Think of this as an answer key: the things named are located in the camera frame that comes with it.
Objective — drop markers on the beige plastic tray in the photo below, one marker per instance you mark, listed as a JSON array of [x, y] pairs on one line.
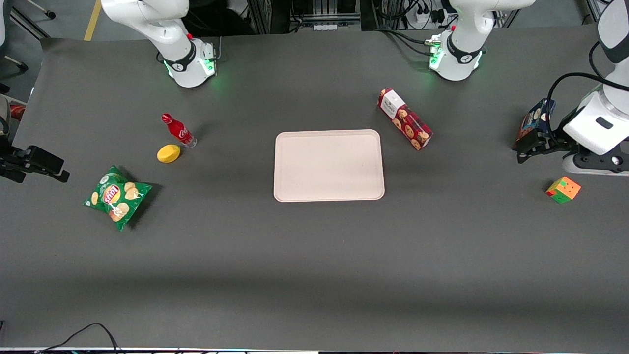
[[328, 165]]

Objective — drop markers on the red soda bottle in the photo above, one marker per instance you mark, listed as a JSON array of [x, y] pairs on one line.
[[179, 131]]

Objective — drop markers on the yellow lemon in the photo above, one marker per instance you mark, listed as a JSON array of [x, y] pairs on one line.
[[168, 153]]

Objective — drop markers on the aluminium equipment rack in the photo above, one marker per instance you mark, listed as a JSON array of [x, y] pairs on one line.
[[304, 12]]

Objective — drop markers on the green potato chips bag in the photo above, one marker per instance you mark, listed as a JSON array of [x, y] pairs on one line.
[[118, 196]]

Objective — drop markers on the office chair base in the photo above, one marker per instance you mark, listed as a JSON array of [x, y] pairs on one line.
[[12, 64]]

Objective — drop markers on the red tartan cookie box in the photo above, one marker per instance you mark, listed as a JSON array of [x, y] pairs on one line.
[[405, 119]]

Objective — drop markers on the white power strip with plugs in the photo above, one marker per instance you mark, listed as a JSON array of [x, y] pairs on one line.
[[425, 17]]

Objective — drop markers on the small red object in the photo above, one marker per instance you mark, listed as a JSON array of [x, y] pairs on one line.
[[17, 111]]

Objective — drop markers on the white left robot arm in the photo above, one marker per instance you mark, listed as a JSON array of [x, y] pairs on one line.
[[459, 59]]

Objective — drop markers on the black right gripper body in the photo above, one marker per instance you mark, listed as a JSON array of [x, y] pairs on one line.
[[14, 162]]

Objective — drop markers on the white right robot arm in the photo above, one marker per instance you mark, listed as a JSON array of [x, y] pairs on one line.
[[184, 61]]

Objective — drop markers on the blue cookie box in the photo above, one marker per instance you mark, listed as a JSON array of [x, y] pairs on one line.
[[538, 117]]

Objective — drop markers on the orange green puzzle cube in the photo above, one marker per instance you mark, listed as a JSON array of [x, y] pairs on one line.
[[563, 190]]

